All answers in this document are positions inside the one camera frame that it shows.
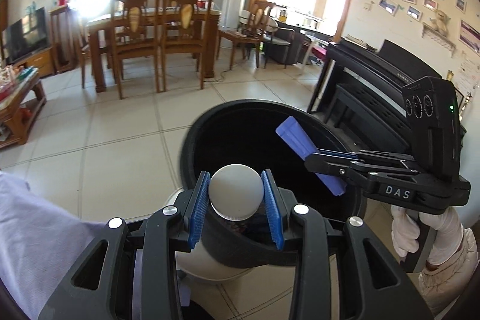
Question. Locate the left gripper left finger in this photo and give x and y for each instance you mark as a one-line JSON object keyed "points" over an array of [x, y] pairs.
{"points": [[197, 209]]}

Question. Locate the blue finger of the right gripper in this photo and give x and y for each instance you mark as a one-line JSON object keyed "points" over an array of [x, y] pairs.
{"points": [[338, 154], [325, 165]]}

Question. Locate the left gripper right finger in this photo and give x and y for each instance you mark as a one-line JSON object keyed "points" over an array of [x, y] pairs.
{"points": [[272, 212]]}

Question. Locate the round silver lid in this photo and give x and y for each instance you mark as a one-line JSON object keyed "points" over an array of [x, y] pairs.
{"points": [[236, 192]]}

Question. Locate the right forearm beige sleeve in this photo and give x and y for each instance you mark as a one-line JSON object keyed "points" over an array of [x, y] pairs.
{"points": [[441, 287]]}

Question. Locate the black round trash bin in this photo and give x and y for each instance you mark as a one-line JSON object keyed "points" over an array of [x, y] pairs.
{"points": [[244, 132]]}

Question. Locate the right white gloved hand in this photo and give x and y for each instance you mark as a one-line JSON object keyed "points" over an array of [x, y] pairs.
{"points": [[447, 230]]}

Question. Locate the black piano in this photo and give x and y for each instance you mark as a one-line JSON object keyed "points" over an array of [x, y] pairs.
{"points": [[361, 89]]}

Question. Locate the black armchair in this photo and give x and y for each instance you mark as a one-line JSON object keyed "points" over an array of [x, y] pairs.
{"points": [[284, 44]]}

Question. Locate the wooden chair by window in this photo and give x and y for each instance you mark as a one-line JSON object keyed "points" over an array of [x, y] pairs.
{"points": [[256, 25]]}

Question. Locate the small wooden side table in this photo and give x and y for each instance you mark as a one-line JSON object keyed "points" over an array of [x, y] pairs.
{"points": [[238, 42]]}

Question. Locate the purple floral tablecloth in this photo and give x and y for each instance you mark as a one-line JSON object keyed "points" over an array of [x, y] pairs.
{"points": [[39, 244]]}

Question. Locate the wooden dining chair near right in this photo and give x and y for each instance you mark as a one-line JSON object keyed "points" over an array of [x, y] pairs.
{"points": [[184, 30]]}

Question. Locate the wooden dining chair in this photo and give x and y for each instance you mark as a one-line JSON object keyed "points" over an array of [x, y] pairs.
{"points": [[134, 34], [184, 30]]}

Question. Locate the wooden chair beside television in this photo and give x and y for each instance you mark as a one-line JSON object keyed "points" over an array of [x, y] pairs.
{"points": [[70, 47]]}

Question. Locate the wooden coffee table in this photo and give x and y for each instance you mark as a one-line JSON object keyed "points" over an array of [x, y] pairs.
{"points": [[21, 108]]}

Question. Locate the wooden TV cabinet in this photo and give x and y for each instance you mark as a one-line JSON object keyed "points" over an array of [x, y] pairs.
{"points": [[43, 60]]}

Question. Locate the wooden dining chair near left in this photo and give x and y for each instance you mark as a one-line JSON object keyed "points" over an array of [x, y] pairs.
{"points": [[134, 34]]}

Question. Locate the black flat television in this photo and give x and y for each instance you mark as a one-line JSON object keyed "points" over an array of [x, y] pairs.
{"points": [[26, 36]]}

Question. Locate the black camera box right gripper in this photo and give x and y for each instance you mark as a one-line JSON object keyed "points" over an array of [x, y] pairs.
{"points": [[433, 116]]}

